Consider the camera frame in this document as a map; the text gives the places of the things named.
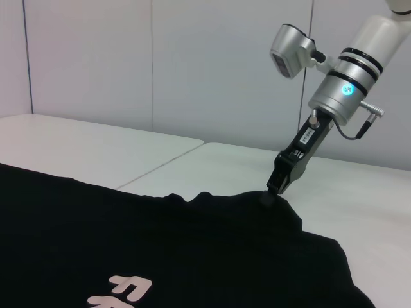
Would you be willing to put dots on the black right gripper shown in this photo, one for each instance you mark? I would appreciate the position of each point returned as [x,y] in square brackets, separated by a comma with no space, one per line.
[305,150]

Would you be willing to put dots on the black shirt with white print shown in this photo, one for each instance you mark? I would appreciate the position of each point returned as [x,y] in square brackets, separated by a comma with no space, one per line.
[192,240]

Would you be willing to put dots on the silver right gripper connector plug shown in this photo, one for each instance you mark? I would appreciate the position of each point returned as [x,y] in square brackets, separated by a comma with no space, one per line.
[313,122]

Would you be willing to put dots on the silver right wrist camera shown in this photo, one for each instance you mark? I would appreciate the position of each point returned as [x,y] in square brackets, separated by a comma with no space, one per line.
[289,48]

